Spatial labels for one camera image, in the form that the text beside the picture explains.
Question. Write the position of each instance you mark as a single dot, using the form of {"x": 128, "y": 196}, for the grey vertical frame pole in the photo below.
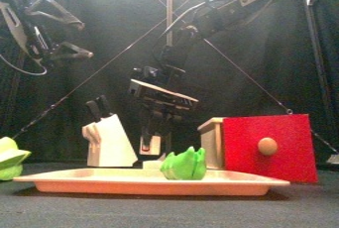
{"x": 169, "y": 10}

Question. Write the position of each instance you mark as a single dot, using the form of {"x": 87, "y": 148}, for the red drawer with wooden knob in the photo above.
{"x": 268, "y": 147}

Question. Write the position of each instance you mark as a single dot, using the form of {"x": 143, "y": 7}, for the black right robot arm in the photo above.
{"x": 230, "y": 10}

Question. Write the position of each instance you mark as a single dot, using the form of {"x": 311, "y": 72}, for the beige flat tray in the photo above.
{"x": 149, "y": 182}

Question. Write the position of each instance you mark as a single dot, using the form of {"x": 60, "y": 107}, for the white toy knife block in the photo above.
{"x": 108, "y": 142}

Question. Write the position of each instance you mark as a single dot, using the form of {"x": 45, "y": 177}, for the metal frame post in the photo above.
{"x": 318, "y": 60}

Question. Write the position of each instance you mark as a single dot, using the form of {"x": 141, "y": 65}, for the green toy cabbage leaf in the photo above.
{"x": 9, "y": 159}

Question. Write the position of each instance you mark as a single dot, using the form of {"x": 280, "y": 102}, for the white toy rice block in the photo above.
{"x": 152, "y": 164}

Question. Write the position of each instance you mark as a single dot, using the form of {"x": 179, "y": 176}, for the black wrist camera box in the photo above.
{"x": 145, "y": 72}

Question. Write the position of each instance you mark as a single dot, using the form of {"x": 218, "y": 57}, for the wooden drawer box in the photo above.
{"x": 212, "y": 142}

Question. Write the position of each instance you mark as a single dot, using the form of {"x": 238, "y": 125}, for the green toy lettuce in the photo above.
{"x": 184, "y": 165}

